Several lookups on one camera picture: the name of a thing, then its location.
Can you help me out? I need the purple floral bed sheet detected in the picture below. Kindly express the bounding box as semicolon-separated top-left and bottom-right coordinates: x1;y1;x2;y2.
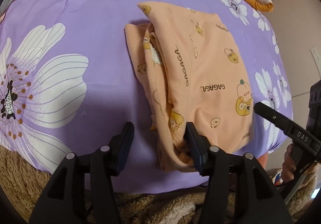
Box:
1;0;293;194

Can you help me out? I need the peach cartoon print garment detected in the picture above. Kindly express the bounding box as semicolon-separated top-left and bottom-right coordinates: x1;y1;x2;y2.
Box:
125;1;254;172

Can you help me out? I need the brown fluffy blanket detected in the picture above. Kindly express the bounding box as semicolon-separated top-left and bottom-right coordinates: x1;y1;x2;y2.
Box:
1;147;317;223

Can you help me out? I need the white power strip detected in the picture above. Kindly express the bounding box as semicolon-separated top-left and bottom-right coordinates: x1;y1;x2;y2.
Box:
310;47;321;70

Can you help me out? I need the right hand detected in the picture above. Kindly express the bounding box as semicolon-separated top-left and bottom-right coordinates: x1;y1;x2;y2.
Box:
281;144;318;189

